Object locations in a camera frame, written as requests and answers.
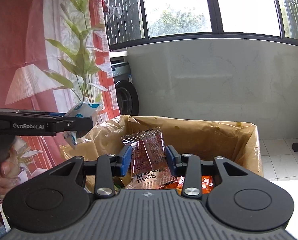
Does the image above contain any brown cardboard box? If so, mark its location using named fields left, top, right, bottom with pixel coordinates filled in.
left=60, top=115, right=263, bottom=176

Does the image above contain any window frame with glass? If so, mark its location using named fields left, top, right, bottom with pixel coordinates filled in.
left=103, top=0, right=298, bottom=50

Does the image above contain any washing machine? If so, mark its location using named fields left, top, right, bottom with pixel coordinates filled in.
left=110, top=57, right=139, bottom=115

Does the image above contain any person left hand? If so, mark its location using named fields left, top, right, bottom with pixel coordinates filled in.
left=0, top=144, right=20, bottom=200

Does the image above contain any red translucent snack packet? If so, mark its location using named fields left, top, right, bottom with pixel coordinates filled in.
left=121, top=127, right=179, bottom=190

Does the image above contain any white blue snack packet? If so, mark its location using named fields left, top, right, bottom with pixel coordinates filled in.
left=62, top=101, right=103, bottom=149

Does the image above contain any red printed curtain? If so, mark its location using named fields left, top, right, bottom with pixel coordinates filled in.
left=0, top=0, right=121, bottom=233

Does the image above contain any orange snack packet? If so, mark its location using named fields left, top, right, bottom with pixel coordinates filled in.
left=159, top=175, right=214, bottom=196

